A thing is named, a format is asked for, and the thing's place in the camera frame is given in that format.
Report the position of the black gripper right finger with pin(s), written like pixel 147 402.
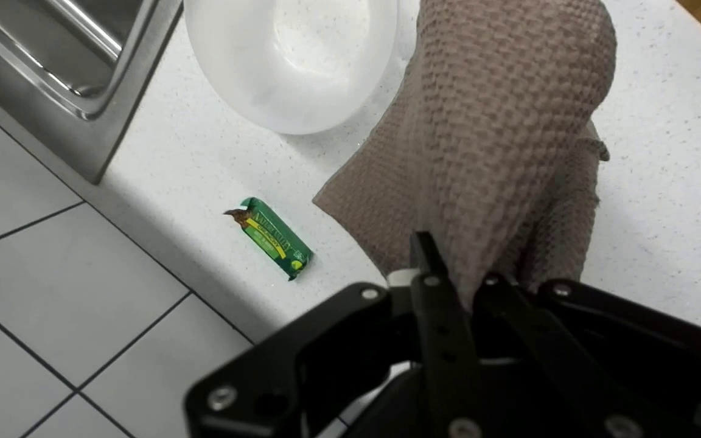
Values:
pixel 594 356

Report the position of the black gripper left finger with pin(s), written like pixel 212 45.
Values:
pixel 439 356

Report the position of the brown waffle towel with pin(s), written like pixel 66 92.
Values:
pixel 497 138

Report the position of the translucent white bowl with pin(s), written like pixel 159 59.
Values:
pixel 294 56

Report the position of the green snack packet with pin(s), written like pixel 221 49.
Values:
pixel 274 240

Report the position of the stainless steel double sink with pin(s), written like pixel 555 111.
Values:
pixel 43 73

